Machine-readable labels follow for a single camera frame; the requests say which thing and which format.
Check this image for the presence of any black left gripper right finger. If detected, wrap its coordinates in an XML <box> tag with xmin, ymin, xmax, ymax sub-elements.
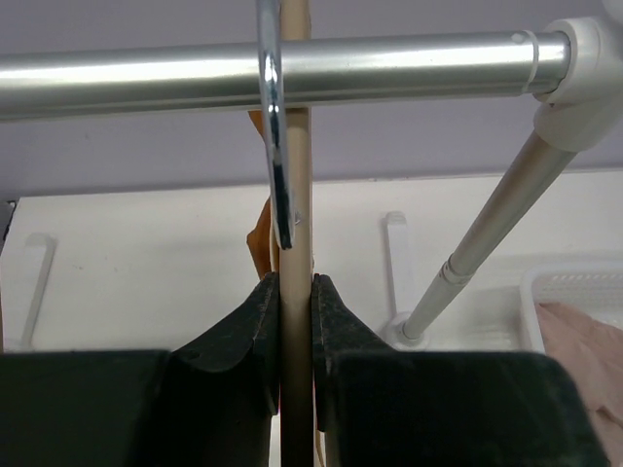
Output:
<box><xmin>311</xmin><ymin>274</ymin><xmax>608</xmax><ymax>466</ymax></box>

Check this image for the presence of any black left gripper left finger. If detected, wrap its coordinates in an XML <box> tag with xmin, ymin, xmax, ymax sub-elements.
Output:
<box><xmin>1</xmin><ymin>274</ymin><xmax>279</xmax><ymax>466</ymax></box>

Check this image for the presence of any brown underwear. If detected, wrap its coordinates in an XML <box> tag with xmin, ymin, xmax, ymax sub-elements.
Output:
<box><xmin>245</xmin><ymin>109</ymin><xmax>281</xmax><ymax>281</ymax></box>

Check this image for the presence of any beige hanger with brown underwear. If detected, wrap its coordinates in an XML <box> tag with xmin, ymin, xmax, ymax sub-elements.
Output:
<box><xmin>256</xmin><ymin>1</ymin><xmax>320</xmax><ymax>466</ymax></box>

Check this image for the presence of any pink underwear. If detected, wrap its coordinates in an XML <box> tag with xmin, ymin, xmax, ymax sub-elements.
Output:
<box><xmin>534</xmin><ymin>301</ymin><xmax>623</xmax><ymax>424</ymax></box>

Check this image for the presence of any clear plastic basket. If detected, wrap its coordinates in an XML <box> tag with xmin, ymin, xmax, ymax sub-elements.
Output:
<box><xmin>519</xmin><ymin>261</ymin><xmax>622</xmax><ymax>353</ymax></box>

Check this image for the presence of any white clothes rack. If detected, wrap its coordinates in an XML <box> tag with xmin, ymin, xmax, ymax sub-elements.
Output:
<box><xmin>1</xmin><ymin>1</ymin><xmax>622</xmax><ymax>349</ymax></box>

